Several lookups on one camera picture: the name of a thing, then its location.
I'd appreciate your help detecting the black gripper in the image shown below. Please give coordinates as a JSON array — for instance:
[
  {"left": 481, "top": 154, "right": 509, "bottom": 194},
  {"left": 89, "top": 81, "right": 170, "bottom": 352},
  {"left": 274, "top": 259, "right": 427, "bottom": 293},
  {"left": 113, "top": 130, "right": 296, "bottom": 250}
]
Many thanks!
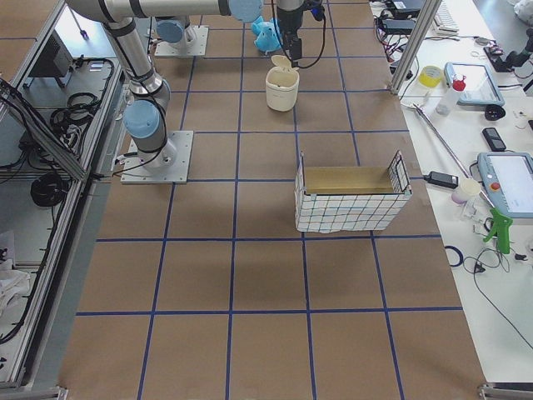
[{"left": 276, "top": 0, "right": 326, "bottom": 63}]

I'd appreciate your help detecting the white trash can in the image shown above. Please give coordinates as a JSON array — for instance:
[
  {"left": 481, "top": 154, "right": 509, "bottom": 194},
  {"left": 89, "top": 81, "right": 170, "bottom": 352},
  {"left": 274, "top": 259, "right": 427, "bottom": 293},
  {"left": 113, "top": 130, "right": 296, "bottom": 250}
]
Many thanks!
[{"left": 265, "top": 55, "right": 300, "bottom": 112}]

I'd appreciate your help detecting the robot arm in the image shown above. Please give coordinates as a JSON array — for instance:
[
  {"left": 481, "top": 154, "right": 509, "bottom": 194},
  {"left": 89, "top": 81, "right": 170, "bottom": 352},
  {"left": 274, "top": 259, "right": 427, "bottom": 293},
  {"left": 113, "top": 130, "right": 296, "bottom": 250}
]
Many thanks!
[
  {"left": 156, "top": 16, "right": 197, "bottom": 46},
  {"left": 67, "top": 0, "right": 326, "bottom": 114}
]

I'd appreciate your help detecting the blue teddy bear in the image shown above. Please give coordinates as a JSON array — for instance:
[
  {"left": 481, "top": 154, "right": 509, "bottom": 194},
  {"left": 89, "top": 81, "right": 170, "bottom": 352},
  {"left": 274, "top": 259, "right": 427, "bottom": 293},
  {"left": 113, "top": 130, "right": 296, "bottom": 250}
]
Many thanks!
[{"left": 251, "top": 16, "right": 281, "bottom": 53}]

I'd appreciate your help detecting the long metal rod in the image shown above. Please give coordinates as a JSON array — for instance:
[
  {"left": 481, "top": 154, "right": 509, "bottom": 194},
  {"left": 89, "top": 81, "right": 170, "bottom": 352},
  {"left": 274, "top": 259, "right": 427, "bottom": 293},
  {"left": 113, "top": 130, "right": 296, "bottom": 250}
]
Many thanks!
[{"left": 410, "top": 102, "right": 496, "bottom": 209}]

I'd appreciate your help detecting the yellow tape roll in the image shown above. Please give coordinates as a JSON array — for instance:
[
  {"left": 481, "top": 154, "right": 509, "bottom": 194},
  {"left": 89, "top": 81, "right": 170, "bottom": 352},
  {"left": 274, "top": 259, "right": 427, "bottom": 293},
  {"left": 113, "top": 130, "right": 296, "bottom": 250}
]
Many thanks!
[{"left": 418, "top": 65, "right": 443, "bottom": 88}]

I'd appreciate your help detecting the clear bottle red cap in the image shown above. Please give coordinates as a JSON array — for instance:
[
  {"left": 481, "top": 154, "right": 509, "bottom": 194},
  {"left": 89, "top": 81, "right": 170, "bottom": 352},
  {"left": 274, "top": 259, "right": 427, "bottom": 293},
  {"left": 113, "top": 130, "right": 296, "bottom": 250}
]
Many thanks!
[{"left": 436, "top": 75, "right": 466, "bottom": 116}]

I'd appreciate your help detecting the grid patterned cardboard box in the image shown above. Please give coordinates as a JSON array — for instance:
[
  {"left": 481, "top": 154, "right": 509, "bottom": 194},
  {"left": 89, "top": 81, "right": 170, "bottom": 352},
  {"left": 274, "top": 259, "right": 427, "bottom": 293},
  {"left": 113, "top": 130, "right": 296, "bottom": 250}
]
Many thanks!
[{"left": 295, "top": 152, "right": 412, "bottom": 233}]

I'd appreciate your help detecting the teach pendant far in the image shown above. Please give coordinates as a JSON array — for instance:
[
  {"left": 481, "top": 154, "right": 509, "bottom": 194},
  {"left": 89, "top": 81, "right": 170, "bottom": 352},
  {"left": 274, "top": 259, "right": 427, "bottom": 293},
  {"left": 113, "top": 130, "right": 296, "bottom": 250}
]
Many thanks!
[{"left": 444, "top": 62, "right": 505, "bottom": 106}]

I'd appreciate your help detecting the teach pendant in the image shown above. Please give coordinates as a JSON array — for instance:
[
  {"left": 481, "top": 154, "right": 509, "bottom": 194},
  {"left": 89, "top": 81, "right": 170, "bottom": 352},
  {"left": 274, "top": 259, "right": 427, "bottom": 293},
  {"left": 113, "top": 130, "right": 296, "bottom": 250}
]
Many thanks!
[
  {"left": 444, "top": 62, "right": 505, "bottom": 106},
  {"left": 477, "top": 152, "right": 532, "bottom": 218}
]

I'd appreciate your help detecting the black power adapter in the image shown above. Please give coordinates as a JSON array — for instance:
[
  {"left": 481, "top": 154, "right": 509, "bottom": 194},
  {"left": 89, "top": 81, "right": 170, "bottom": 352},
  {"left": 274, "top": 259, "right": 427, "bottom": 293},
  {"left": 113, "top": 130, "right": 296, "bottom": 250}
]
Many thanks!
[{"left": 423, "top": 171, "right": 459, "bottom": 189}]

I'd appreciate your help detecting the paper cup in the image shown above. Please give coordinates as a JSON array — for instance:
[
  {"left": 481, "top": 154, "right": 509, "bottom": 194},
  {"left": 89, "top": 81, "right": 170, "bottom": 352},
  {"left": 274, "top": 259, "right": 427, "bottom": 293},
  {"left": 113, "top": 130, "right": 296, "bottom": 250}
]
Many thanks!
[{"left": 451, "top": 178, "right": 481, "bottom": 204}]

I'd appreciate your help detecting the teach pendant near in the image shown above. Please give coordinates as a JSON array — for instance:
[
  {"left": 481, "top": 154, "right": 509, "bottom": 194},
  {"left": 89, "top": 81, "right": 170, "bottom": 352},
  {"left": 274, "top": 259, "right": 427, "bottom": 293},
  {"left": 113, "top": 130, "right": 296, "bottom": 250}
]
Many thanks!
[{"left": 477, "top": 152, "right": 532, "bottom": 218}]

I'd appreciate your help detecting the green plastic gun tool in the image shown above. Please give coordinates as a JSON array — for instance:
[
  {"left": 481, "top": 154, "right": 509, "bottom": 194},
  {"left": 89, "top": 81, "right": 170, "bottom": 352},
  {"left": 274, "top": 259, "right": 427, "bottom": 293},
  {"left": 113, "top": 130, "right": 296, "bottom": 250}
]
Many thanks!
[{"left": 483, "top": 207, "right": 513, "bottom": 254}]

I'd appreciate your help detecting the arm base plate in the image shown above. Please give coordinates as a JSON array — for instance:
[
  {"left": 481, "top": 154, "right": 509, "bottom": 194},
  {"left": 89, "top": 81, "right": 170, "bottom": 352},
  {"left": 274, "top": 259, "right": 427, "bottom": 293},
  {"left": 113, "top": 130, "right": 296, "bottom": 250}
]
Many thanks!
[
  {"left": 120, "top": 131, "right": 194, "bottom": 184},
  {"left": 155, "top": 21, "right": 209, "bottom": 58}
]

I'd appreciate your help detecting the aluminium frame post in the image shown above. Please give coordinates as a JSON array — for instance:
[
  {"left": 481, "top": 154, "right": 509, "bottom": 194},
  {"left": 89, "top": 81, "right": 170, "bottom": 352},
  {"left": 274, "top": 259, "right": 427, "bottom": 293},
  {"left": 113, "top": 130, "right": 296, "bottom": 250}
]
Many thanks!
[{"left": 389, "top": 0, "right": 441, "bottom": 95}]

